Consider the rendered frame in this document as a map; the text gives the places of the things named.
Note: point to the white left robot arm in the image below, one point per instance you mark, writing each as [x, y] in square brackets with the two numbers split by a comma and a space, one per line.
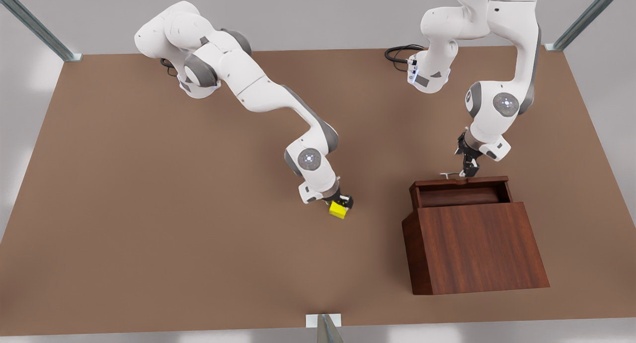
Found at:
[507, 20]

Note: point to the yellow square block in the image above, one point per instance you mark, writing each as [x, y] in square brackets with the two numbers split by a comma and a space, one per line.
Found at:
[338, 211]

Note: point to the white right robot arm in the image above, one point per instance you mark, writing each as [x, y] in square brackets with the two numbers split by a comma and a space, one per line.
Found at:
[248, 84]

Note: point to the dark wooden cabinet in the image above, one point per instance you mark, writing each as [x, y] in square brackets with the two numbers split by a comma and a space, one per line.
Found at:
[472, 243]

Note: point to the silver frame post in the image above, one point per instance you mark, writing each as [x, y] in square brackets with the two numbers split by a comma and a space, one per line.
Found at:
[324, 328]
[584, 17]
[37, 25]

